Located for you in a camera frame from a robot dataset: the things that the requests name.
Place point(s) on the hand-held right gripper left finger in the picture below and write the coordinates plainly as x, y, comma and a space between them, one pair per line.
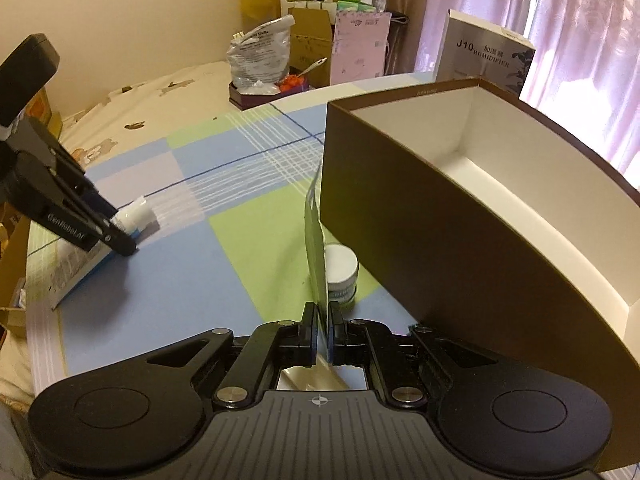
311, 332

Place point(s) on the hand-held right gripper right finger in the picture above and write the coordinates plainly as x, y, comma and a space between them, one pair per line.
335, 332

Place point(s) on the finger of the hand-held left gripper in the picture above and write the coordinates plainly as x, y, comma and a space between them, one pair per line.
122, 245
75, 175

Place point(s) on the blue tube with white cap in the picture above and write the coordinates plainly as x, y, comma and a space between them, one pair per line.
137, 215

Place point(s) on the green jar with white lid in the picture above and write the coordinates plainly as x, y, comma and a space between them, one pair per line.
342, 265

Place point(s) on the green yellow card package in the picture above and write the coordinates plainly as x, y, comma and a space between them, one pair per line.
316, 240

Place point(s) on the brown box with white inside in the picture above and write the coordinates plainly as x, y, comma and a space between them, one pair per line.
400, 200

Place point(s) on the yellow cardboard box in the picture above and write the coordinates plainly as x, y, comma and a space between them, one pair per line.
42, 110

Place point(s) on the brown cardboard box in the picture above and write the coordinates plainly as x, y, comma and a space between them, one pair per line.
12, 270

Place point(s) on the cream cartoon print bed sheet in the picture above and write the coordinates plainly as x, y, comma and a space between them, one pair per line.
150, 90

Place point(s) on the dark purple tray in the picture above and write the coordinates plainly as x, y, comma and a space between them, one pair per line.
250, 95

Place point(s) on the clear plastic bag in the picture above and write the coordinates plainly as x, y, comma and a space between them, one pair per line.
260, 55

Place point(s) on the orange small pieces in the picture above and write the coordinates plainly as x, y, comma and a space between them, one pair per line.
294, 82

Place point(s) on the cardboard box with white card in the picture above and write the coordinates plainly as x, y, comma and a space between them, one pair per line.
307, 30

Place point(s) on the pink cardboard box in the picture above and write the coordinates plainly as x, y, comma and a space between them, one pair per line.
357, 50

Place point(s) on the grey humidifier box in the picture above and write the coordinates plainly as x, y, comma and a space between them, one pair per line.
475, 55

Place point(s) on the pink curtain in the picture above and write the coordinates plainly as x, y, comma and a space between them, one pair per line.
575, 20

